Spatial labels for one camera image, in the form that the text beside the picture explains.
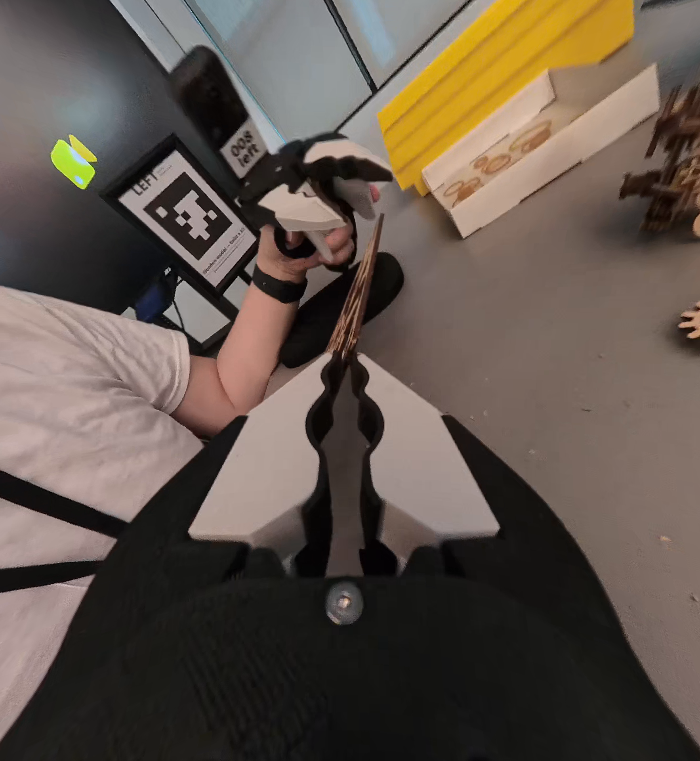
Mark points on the white cardboard tray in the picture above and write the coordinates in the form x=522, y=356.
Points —
x=564, y=154

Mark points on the person's white t-shirt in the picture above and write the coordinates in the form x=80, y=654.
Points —
x=58, y=386

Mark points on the person's left forearm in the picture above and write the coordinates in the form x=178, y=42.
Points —
x=237, y=356

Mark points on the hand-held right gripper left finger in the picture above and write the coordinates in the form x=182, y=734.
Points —
x=255, y=475

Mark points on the bunch of tan rubber bands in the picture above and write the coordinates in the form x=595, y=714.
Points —
x=531, y=137

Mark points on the person's left hand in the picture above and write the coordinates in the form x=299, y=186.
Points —
x=278, y=266

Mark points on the black mesh wrist pad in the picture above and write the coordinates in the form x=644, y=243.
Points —
x=338, y=321

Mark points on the black framed marker sign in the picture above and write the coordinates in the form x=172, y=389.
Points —
x=189, y=214

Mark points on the yellow-green sticker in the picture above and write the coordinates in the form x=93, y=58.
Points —
x=73, y=163

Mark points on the black wristband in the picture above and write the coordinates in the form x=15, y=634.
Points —
x=278, y=288

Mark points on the laser-cut wooden parts sheet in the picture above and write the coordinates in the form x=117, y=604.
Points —
x=356, y=297

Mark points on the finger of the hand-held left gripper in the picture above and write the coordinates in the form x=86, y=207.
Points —
x=332, y=148
x=296, y=211

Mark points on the yellow stacked storage bins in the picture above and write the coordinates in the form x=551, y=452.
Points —
x=504, y=71

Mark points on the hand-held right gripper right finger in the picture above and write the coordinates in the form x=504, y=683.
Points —
x=439, y=475

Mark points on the partly built wooden model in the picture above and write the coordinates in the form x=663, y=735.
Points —
x=676, y=166

